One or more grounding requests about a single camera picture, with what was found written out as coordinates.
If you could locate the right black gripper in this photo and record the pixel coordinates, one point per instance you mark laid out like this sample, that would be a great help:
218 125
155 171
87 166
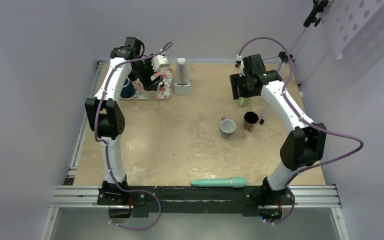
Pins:
236 81

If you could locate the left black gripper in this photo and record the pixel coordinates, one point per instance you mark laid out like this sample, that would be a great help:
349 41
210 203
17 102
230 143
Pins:
148 84

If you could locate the green mug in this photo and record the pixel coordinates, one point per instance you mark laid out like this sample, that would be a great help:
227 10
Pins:
243 102

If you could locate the brown mug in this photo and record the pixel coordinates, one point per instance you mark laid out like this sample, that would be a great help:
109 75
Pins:
250 118

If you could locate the grey mug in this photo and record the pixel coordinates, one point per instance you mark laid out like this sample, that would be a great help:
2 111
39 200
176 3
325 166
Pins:
227 127

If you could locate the teal cylindrical tool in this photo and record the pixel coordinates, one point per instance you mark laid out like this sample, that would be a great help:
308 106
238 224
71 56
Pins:
231 182

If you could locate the perforated music stand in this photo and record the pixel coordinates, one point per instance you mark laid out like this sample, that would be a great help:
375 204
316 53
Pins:
340 64

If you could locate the cream mug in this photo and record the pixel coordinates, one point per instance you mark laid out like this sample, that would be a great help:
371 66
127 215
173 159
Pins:
151 94

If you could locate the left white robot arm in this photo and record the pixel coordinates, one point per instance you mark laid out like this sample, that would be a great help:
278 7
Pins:
105 117

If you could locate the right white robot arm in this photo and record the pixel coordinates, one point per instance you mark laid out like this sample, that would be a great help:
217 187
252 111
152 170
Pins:
303 145

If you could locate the dark blue mug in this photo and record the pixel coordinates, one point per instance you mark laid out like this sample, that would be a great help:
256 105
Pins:
128 89

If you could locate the floral tray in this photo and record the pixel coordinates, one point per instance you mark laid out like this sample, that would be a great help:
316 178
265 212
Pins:
165 87

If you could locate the white metronome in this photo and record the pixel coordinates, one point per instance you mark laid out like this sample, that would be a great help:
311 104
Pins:
181 80

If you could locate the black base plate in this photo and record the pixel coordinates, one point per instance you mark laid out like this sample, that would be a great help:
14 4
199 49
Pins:
141 201

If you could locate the aluminium frame rail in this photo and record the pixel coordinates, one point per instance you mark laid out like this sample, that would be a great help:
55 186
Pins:
172 141

